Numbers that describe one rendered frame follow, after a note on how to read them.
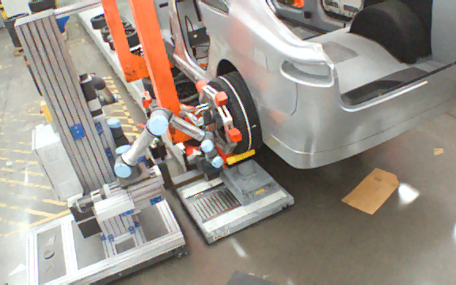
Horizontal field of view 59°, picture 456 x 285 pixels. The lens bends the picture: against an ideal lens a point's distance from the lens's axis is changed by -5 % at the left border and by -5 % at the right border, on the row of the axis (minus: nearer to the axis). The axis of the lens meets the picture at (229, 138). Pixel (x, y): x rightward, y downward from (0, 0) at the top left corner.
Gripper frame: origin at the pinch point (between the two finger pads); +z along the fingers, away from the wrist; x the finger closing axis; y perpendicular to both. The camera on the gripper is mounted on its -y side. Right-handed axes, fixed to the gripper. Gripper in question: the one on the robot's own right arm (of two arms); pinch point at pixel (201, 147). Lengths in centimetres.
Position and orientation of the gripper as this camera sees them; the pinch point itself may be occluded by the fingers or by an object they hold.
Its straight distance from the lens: 315.4
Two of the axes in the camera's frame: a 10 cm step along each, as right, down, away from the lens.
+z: -4.2, -3.3, 8.5
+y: -4.2, -7.6, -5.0
